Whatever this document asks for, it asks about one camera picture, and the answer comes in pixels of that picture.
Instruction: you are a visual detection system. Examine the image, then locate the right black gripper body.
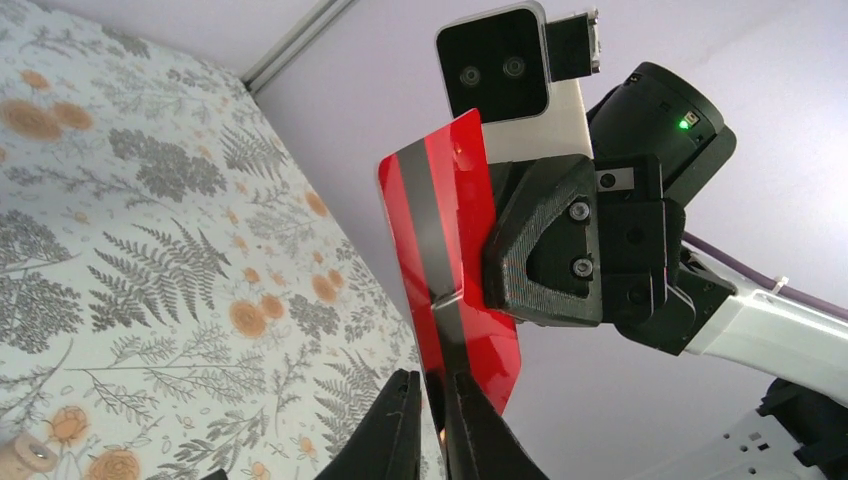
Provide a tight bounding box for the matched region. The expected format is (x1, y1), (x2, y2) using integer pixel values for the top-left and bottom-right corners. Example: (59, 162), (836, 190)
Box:
(587, 62), (737, 355)

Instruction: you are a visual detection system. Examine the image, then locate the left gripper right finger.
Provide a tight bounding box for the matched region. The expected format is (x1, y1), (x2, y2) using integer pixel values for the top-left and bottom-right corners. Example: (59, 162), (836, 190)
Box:
(443, 372), (547, 480)

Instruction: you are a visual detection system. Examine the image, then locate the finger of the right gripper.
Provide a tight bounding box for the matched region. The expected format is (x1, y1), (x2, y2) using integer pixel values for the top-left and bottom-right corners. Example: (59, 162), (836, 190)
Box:
(482, 154), (602, 327)

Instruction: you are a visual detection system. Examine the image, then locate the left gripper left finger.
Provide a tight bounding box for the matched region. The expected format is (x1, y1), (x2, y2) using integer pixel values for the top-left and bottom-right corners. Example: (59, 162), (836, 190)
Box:
(316, 369), (422, 480)

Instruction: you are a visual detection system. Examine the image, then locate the red card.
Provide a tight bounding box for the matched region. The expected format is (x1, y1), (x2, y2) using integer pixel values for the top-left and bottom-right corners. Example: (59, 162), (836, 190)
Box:
(377, 109), (522, 436)

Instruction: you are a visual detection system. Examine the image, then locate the beige leather card holder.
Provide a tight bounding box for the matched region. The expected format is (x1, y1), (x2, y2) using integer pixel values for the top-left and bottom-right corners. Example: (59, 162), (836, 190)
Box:
(1, 432), (59, 480)

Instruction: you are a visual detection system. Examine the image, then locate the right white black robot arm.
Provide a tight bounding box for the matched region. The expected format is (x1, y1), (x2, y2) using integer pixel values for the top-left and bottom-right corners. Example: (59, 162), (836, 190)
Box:
(483, 62), (847, 479)

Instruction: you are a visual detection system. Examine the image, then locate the floral patterned table mat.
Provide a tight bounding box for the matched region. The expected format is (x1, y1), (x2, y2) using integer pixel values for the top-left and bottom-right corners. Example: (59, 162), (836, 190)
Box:
(1, 1), (419, 479)

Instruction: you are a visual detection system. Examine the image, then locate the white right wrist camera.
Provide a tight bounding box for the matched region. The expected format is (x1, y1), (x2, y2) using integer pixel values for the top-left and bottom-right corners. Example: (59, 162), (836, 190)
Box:
(435, 1), (601, 164)

